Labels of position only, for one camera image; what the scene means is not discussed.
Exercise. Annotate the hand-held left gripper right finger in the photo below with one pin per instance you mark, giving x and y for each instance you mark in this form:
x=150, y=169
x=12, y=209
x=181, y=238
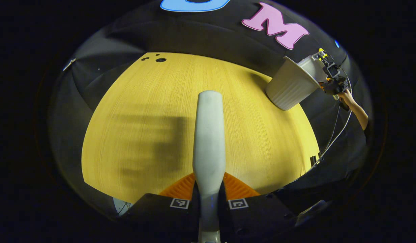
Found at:
x=248, y=219

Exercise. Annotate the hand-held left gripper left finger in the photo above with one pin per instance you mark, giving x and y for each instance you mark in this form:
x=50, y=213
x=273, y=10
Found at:
x=160, y=219

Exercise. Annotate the small white broom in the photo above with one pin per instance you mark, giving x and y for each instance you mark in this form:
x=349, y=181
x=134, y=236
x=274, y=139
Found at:
x=209, y=135

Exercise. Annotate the wooden desktop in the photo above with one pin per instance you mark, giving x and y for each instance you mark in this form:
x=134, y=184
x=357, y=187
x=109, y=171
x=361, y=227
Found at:
x=144, y=101

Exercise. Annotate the black backdrop cloth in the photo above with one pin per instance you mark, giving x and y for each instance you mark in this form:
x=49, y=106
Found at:
x=194, y=33

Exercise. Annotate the silver metal clip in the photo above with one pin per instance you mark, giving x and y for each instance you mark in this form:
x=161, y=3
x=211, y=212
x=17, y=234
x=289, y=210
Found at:
x=69, y=64

